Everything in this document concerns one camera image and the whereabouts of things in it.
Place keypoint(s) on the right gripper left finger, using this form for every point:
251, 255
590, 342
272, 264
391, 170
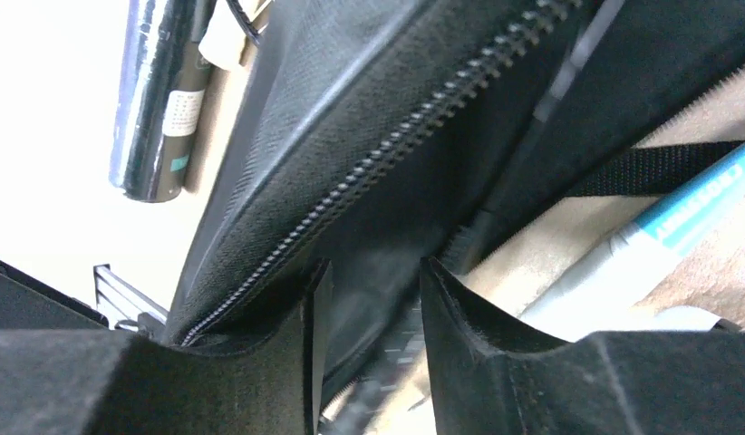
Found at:
103, 381

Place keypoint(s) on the black badminton racket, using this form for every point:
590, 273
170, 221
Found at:
400, 349

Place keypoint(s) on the black Crossway racket bag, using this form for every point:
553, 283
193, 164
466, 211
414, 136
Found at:
376, 133

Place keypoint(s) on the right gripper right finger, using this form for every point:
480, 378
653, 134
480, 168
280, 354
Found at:
492, 374

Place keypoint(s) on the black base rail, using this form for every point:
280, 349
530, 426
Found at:
27, 303

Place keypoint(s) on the black shuttlecock tube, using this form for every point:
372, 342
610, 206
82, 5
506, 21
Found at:
163, 82

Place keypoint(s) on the white racket handle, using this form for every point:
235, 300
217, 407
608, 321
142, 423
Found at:
599, 288

